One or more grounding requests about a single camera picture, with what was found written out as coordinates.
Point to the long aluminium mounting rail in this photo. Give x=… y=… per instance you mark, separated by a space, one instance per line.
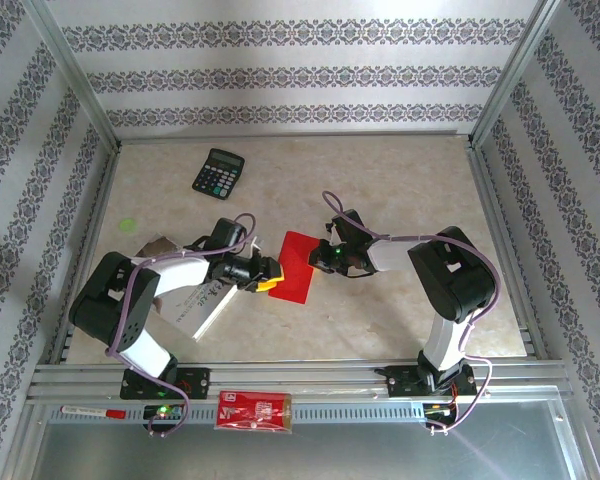
x=305 y=377

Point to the aluminium upright post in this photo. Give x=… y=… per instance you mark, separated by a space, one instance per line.
x=75 y=70
x=515 y=65

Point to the black calculator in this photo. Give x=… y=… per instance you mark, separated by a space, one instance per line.
x=219 y=172

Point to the small circuit board green light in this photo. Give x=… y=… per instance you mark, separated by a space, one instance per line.
x=164 y=411

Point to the white book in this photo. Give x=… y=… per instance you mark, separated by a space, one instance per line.
x=200 y=310

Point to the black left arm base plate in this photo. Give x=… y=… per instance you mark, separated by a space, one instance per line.
x=197 y=382

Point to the thin aluminium wall rail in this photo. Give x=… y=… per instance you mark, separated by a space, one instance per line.
x=290 y=136

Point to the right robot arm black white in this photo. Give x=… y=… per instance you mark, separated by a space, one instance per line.
x=455 y=285

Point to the green round sticker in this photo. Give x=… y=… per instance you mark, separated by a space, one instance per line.
x=127 y=225

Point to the aluminium side rail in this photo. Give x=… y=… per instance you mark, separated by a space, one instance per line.
x=503 y=240
x=90 y=240

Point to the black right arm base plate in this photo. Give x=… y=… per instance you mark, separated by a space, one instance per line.
x=400 y=382

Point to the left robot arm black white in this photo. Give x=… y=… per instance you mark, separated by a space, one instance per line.
x=130 y=325

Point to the red square paper sheet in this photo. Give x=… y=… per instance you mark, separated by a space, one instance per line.
x=295 y=270

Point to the grey metal sheet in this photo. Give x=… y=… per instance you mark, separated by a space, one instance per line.
x=305 y=455

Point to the white red marker pen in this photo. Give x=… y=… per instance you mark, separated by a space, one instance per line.
x=92 y=412

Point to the red packet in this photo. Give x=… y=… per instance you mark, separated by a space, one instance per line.
x=252 y=411

